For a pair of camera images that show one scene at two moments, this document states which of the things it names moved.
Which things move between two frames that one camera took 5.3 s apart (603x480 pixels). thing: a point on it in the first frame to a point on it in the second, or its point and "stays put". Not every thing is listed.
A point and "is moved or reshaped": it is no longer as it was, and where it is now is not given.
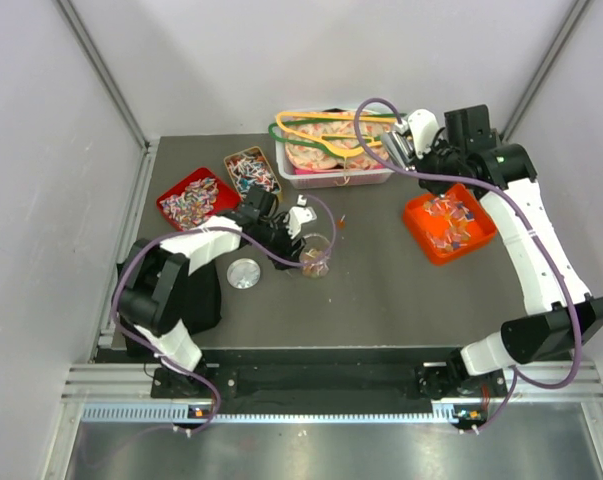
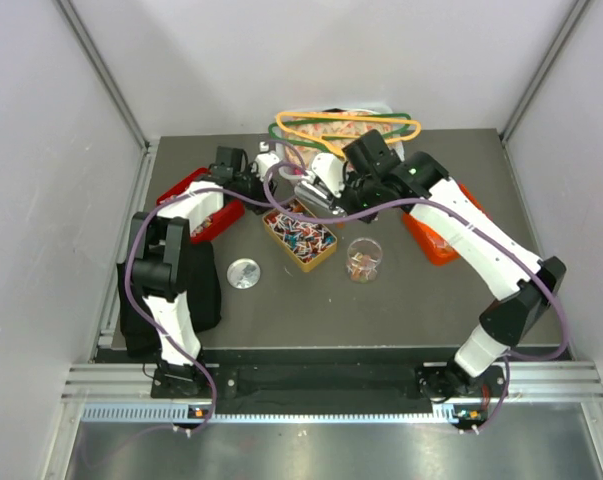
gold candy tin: [251, 169] is moved or reshaped
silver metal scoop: [402, 148] to [319, 197]
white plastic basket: [319, 148] stays put
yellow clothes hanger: [345, 153] stays put
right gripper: [438, 146] to [342, 202]
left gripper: [286, 251] to [261, 189]
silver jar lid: [243, 273] stays put
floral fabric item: [328, 141] stays put
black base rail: [324, 381] stays put
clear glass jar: [315, 255] to [364, 256]
